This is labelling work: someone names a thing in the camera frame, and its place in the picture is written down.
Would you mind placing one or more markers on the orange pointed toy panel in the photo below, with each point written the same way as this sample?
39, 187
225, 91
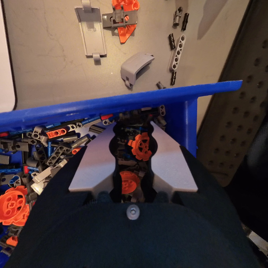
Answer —
125, 34

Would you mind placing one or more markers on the dark grey toy plate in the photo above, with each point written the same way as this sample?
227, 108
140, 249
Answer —
108, 20

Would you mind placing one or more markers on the pile of toy building parts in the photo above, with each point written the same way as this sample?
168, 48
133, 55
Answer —
41, 150

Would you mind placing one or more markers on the grey toy beam with holes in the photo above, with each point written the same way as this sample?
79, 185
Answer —
177, 52

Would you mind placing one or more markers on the grey curved toy panel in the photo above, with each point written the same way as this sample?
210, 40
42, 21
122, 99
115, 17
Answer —
134, 65

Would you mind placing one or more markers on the orange toothed toy wheel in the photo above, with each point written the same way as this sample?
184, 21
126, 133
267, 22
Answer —
139, 146

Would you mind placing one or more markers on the grey long toy panel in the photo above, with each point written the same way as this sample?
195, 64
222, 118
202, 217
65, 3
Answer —
92, 35

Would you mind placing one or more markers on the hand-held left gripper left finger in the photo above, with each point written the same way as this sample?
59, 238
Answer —
94, 167

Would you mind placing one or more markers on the white desk stand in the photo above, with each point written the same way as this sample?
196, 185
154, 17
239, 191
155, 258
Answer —
5, 62

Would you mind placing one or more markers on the blue plastic bin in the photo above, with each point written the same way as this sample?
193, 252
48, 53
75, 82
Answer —
125, 102

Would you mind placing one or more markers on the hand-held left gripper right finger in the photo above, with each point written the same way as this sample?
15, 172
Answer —
173, 167

